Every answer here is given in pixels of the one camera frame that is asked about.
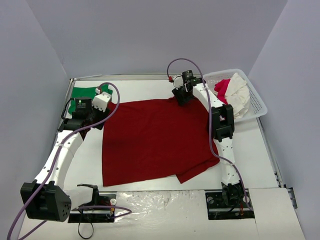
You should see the white foam front board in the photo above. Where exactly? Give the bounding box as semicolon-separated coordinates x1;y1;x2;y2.
20;190;304;240

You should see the cream white t shirt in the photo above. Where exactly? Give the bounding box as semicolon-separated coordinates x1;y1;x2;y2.
224;72;250;119

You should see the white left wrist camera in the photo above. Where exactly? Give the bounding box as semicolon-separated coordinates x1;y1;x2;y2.
92;92;112;112

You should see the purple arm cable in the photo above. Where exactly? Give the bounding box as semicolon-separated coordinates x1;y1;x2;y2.
166;58;251;208
6;81;133;238

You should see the pink t shirt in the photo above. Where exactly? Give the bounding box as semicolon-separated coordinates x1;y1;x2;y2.
214;78;231;105

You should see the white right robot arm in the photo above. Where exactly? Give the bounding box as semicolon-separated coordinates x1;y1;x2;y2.
168;70;243;207

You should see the thin black cable loop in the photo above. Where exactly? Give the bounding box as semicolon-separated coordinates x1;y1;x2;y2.
77;217;95;238

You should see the dark red t shirt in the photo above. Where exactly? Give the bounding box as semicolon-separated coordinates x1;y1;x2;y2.
102;97;220;187

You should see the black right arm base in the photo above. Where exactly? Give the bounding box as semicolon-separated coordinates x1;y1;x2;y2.
205;191;255;221

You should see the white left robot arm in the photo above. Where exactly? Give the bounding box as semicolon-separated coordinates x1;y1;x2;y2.
20;92;112;222

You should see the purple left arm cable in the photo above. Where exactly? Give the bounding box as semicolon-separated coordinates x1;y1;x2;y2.
6;81;133;238

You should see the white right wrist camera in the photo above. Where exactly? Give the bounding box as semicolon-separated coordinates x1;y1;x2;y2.
168;74;184;89

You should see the white plastic laundry basket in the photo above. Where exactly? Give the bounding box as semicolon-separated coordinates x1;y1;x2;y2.
203;69;268;123

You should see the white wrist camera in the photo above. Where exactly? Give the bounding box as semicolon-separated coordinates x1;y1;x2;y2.
92;92;112;112
168;74;184;89

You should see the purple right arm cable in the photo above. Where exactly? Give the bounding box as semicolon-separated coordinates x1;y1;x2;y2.
166;58;251;208

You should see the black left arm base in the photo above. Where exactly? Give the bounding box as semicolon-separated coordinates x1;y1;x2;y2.
67;191;118;223

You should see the folded green t shirt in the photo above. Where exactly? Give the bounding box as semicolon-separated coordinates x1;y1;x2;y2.
68;84;113;114

